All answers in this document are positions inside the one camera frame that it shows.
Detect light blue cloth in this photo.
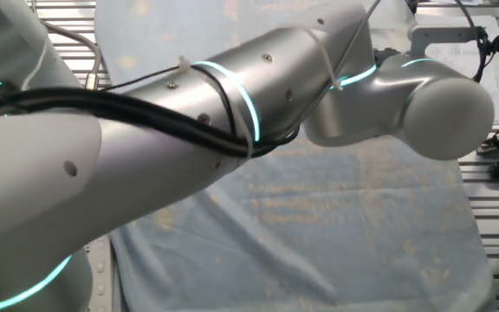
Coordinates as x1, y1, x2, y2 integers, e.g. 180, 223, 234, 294
94, 0, 498, 312

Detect white power strip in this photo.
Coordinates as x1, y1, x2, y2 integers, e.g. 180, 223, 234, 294
83, 236, 114, 312

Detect printed white paper sheet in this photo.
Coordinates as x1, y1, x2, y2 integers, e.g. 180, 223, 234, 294
420, 14, 499, 127

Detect black microphone cable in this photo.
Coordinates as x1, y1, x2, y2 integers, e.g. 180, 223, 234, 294
453, 0, 493, 84

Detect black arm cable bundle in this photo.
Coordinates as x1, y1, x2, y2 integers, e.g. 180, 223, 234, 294
0, 86, 301, 159

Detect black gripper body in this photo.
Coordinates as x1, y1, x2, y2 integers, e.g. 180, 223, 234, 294
373, 46, 406, 67

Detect silver wrist mount bracket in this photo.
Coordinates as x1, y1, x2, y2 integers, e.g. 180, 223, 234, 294
408, 24, 488, 61

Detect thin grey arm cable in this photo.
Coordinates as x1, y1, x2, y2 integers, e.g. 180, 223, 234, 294
290, 0, 383, 131

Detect thick grey robot cable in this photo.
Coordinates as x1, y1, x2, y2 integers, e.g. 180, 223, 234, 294
36, 17, 104, 91

